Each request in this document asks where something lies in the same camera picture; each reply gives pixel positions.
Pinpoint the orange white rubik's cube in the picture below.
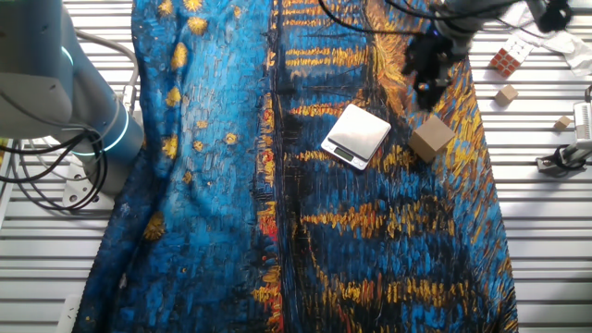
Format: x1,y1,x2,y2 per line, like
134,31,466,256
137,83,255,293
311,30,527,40
488,35,536,79

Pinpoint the white plastic strip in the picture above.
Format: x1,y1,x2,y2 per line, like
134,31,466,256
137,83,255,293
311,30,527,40
55,293,83,333

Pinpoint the silver ribbed camera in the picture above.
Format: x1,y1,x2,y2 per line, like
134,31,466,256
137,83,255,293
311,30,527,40
573,101,592,141

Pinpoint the black metal clamp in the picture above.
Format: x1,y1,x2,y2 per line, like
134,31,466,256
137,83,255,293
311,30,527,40
536,138,592,177

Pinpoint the black coiled cable bundle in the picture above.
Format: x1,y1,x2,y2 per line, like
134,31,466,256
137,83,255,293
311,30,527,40
537,0,574,33

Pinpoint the silver digital scale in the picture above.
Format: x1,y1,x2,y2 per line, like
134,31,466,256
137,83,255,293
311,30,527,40
320,103,393,171

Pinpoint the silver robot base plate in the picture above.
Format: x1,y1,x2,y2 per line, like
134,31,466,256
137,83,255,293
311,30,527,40
62,159,117,212

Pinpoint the crumpled white paper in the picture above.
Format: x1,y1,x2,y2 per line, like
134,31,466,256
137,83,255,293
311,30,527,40
499,0,592,78

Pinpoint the cardboard brown cube box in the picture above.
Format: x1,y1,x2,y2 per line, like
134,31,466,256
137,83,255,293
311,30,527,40
408,114,457,165

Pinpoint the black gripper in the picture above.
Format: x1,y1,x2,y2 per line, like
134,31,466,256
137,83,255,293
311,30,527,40
401,32,459,112

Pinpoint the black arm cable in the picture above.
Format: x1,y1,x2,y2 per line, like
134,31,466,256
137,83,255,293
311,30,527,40
317,0,556,41

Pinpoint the small wooden cube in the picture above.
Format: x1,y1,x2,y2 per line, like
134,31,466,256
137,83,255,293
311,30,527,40
494,84,519,106

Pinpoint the black base cable bundle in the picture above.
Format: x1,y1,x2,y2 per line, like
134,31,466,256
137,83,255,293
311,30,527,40
0,131,110,214

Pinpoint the blue starry painting cloth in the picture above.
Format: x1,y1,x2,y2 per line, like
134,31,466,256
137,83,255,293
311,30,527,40
73,0,519,333

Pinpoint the grey cable hose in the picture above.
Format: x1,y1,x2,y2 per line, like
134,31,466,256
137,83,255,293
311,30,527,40
76,30,141,113

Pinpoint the black looped camera cable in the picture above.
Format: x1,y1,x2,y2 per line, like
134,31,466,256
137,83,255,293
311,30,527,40
552,143,577,171

